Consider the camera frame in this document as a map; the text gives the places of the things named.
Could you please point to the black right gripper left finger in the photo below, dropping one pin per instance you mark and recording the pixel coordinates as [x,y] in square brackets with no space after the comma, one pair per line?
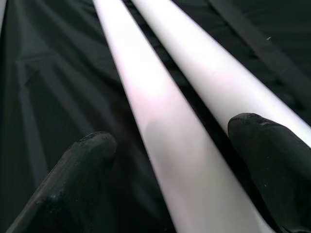
[73,189]

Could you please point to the white plastic table leg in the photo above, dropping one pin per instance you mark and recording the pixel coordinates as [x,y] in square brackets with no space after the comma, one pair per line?
[218,60]
[170,121]

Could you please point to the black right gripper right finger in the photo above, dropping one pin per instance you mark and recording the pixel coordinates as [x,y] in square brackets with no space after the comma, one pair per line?
[279,170]

